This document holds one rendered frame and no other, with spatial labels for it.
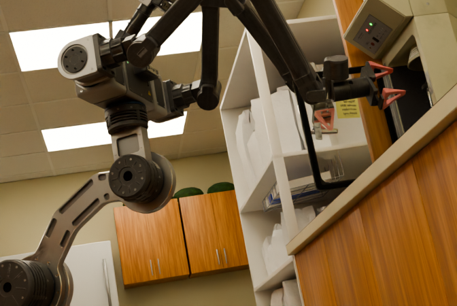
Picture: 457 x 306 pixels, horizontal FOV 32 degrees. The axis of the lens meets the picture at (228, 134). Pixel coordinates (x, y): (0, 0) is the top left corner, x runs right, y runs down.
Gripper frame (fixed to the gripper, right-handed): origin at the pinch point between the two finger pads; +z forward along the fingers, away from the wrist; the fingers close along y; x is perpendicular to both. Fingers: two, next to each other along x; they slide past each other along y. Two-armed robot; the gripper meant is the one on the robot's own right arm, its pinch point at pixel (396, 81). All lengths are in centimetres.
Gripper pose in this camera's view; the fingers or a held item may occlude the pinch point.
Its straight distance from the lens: 232.5
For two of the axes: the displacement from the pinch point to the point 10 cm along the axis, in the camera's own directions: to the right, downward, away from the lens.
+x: 0.0, 6.9, 7.2
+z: 9.7, -1.6, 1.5
